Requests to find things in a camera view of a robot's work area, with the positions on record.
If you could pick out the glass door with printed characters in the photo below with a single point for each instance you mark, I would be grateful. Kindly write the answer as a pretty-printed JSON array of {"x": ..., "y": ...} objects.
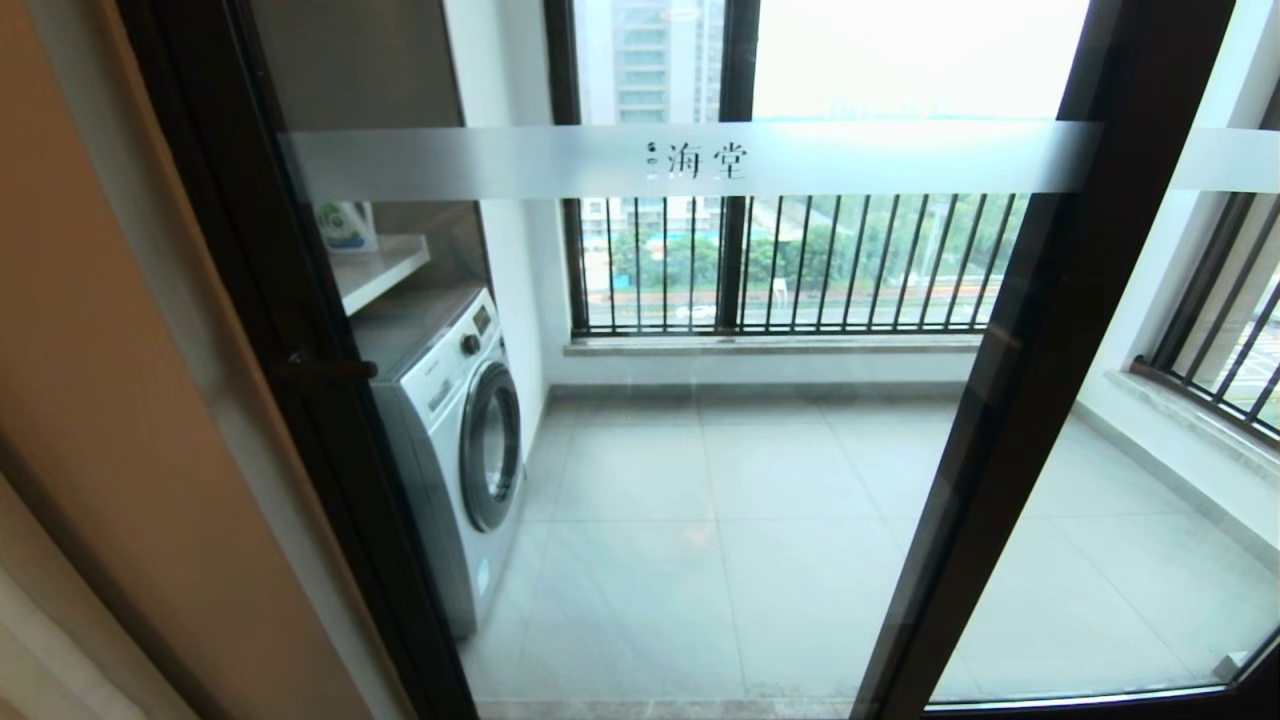
[{"x": 1010, "y": 400}]

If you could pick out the long grey stone window sill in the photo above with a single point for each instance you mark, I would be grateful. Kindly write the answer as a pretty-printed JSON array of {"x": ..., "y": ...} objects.
[{"x": 800, "y": 343}]

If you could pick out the silver front-load washing machine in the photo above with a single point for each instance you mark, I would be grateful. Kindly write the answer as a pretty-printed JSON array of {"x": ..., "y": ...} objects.
[{"x": 490, "y": 440}]

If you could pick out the black long window railing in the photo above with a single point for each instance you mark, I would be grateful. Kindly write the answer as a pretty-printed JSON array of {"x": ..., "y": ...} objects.
[{"x": 850, "y": 326}]

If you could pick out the white stone shelf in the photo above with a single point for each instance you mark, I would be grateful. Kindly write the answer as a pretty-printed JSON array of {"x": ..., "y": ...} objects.
[{"x": 375, "y": 272}]

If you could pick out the white detergent bottle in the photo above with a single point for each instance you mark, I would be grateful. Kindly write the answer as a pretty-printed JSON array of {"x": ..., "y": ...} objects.
[{"x": 345, "y": 230}]

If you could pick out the short grey stone window sill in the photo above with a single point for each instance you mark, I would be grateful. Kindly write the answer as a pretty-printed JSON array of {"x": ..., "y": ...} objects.
[{"x": 1190, "y": 415}]

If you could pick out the black short window railing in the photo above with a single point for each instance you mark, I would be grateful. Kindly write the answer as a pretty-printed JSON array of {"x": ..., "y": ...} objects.
[{"x": 1200, "y": 392}]

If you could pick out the black sliding door frame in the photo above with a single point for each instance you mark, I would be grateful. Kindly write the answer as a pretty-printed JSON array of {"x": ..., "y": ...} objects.
[{"x": 1235, "y": 160}]

